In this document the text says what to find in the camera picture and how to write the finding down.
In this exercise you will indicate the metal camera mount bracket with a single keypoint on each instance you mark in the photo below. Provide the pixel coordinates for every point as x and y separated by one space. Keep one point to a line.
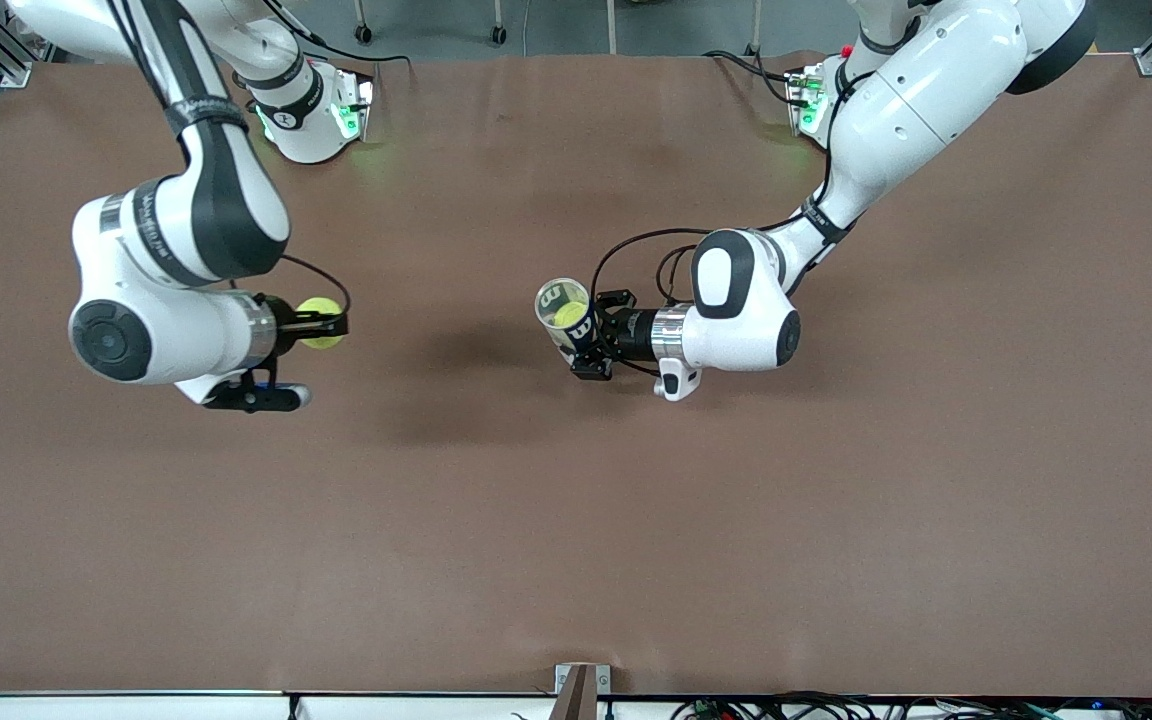
581 690

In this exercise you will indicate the yellow-green tennis ball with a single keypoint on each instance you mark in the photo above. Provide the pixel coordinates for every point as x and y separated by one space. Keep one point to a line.
321 305
569 315

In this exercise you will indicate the black caster wheel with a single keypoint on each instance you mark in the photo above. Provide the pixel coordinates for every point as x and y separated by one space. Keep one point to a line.
498 35
364 34

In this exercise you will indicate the white tennis ball can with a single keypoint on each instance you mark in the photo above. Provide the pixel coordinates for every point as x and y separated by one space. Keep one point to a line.
584 338

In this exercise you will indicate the brown paper table cover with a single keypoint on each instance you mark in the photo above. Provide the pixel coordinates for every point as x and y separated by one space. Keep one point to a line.
576 500

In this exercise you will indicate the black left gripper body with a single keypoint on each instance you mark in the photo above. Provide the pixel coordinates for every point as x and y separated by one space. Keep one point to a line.
633 334

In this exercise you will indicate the white stand leg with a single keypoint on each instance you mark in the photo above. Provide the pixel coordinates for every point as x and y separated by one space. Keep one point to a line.
611 30
756 30

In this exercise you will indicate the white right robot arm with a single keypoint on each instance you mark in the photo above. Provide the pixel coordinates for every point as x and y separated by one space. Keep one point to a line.
216 200

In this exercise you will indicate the white table edge rail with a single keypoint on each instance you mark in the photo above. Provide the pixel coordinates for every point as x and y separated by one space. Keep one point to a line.
136 708

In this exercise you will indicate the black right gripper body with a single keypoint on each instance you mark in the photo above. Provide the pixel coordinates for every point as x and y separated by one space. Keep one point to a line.
285 323

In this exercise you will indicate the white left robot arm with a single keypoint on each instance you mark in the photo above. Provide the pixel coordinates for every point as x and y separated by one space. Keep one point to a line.
936 90

